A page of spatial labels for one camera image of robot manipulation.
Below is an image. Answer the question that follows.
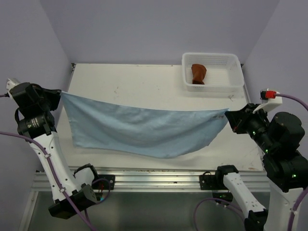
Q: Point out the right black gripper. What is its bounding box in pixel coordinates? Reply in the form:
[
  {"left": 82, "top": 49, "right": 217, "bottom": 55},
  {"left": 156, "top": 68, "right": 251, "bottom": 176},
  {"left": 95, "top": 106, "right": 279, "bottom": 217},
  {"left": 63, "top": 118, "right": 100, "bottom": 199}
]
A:
[{"left": 226, "top": 101, "right": 277, "bottom": 151}]

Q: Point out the rust brown towel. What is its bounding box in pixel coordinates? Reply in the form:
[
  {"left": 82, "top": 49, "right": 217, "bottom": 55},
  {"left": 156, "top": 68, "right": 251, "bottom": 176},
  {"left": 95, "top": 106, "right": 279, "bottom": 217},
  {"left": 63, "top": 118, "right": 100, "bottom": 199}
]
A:
[{"left": 191, "top": 64, "right": 207, "bottom": 85}]

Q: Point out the light blue towel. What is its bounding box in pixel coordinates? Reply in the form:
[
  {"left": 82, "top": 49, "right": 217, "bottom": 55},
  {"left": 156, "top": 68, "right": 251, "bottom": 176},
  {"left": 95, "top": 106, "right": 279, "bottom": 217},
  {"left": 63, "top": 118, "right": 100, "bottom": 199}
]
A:
[{"left": 61, "top": 92, "right": 228, "bottom": 158}]

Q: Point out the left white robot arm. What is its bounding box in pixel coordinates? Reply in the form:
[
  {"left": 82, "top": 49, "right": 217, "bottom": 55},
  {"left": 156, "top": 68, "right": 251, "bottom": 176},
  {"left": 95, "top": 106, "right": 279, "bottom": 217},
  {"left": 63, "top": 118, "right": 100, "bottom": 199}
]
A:
[{"left": 6, "top": 80, "right": 100, "bottom": 219}]

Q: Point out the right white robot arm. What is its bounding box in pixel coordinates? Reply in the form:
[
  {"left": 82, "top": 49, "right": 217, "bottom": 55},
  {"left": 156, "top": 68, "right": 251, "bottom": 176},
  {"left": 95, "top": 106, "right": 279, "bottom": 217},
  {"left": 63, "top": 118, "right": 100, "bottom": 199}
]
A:
[{"left": 214, "top": 103, "right": 308, "bottom": 231}]

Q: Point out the white plastic basket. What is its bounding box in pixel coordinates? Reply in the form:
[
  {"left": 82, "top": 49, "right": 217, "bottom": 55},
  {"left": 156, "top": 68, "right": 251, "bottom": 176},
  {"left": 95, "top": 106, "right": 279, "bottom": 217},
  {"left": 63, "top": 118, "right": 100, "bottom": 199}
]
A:
[{"left": 181, "top": 52, "right": 244, "bottom": 93}]

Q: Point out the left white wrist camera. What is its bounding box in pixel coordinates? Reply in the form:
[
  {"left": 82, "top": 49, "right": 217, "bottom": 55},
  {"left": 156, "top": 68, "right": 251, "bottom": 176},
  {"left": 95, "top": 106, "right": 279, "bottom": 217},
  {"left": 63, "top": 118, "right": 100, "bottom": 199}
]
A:
[{"left": 6, "top": 78, "right": 21, "bottom": 97}]

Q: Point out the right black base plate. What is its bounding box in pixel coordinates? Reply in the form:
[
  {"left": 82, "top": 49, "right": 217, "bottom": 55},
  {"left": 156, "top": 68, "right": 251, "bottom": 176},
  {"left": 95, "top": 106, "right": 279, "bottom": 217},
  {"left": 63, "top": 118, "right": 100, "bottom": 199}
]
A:
[{"left": 199, "top": 171, "right": 227, "bottom": 191}]

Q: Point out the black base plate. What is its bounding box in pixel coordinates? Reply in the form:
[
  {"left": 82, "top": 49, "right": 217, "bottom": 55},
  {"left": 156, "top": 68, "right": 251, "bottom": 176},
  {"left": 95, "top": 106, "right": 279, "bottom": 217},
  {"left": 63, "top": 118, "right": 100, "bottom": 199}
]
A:
[
  {"left": 199, "top": 171, "right": 227, "bottom": 191},
  {"left": 92, "top": 174, "right": 116, "bottom": 190}
]

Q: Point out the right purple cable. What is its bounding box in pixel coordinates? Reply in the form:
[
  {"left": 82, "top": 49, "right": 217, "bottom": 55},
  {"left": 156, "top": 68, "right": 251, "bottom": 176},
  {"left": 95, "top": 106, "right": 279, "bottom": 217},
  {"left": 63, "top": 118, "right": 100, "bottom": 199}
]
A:
[{"left": 194, "top": 93, "right": 308, "bottom": 231}]

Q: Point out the aluminium mounting rail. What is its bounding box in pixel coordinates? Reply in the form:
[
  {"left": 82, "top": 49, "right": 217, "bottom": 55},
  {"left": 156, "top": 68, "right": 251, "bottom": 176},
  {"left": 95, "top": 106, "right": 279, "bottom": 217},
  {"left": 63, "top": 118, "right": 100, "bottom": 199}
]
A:
[{"left": 31, "top": 168, "right": 270, "bottom": 193}]

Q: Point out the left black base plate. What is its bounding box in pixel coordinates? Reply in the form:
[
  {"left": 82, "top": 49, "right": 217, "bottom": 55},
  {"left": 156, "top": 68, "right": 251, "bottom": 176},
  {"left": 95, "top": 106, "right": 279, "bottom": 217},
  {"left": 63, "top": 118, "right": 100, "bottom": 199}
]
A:
[{"left": 92, "top": 174, "right": 116, "bottom": 190}]

